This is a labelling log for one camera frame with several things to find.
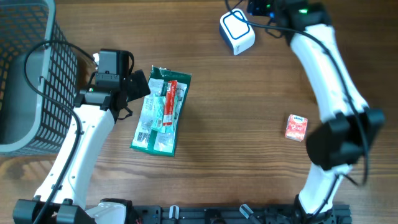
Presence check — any red sachet stick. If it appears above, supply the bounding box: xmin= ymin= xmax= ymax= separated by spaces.
xmin=163 ymin=80 xmax=177 ymax=126

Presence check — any pale teal sachet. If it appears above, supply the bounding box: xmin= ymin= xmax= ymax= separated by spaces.
xmin=151 ymin=95 xmax=165 ymax=133

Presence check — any green plastic packet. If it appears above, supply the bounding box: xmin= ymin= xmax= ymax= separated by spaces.
xmin=130 ymin=67 xmax=192 ymax=156

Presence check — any orange tissue pack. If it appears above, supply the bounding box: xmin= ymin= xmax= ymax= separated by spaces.
xmin=285 ymin=114 xmax=308 ymax=142

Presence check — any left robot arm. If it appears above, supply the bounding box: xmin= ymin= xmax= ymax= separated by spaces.
xmin=12 ymin=49 xmax=150 ymax=223

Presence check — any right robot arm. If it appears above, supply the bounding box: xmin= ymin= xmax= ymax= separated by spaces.
xmin=247 ymin=0 xmax=385 ymax=223

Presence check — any white barcode scanner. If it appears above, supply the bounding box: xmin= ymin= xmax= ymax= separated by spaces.
xmin=219 ymin=9 xmax=255 ymax=55

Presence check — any grey plastic shopping basket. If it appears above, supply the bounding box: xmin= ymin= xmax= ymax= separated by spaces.
xmin=1 ymin=0 xmax=78 ymax=156

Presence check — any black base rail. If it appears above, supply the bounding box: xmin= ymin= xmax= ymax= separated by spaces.
xmin=124 ymin=203 xmax=352 ymax=224

